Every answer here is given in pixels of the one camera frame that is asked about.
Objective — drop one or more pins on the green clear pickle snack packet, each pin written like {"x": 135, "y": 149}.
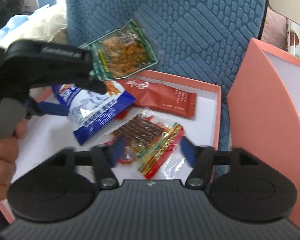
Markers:
{"x": 121, "y": 53}

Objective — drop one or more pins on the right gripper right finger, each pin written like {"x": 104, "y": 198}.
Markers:
{"x": 200, "y": 158}

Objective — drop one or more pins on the cream quilted bed cover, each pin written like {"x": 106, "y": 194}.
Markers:
{"x": 49, "y": 26}

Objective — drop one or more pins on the blue quilted chair cover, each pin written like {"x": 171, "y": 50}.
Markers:
{"x": 204, "y": 40}

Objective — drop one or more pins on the blue white snack packet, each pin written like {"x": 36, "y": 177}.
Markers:
{"x": 89, "y": 112}

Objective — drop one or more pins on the person's left hand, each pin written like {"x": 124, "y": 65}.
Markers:
{"x": 9, "y": 149}

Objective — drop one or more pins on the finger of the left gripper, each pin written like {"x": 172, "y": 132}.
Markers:
{"x": 87, "y": 83}
{"x": 45, "y": 108}

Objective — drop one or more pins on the light blue sheet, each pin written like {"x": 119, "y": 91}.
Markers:
{"x": 12, "y": 28}

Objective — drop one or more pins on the dark spicy strips clear packet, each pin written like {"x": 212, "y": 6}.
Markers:
{"x": 152, "y": 146}

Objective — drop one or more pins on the pink shoebox base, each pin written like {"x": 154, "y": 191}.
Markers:
{"x": 264, "y": 110}

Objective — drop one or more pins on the dark red sachet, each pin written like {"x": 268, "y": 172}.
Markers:
{"x": 161, "y": 97}

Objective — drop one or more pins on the pink quilted bundle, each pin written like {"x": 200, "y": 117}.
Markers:
{"x": 275, "y": 30}

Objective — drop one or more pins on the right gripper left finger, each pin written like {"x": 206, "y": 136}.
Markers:
{"x": 104, "y": 158}

